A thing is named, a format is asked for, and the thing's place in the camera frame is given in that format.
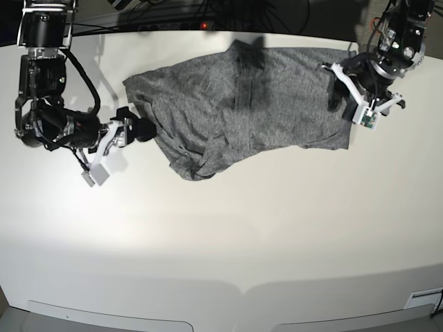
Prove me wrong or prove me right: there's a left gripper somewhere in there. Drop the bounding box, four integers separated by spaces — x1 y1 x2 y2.
327 57 398 113

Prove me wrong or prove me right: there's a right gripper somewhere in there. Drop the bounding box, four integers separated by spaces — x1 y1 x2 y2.
69 107 156 156

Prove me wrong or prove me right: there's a grey long-sleeve T-shirt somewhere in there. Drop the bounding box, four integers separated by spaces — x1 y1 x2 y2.
123 41 351 181

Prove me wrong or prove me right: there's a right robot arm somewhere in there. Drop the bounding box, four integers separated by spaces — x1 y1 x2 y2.
15 1 156 154

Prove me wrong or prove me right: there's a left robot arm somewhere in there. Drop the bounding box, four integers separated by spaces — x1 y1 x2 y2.
338 1 435 109

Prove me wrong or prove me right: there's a white power strip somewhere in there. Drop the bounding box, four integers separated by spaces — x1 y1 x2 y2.
136 21 214 32

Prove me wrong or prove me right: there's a white label plate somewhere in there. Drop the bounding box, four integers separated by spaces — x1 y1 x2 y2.
404 288 442 309

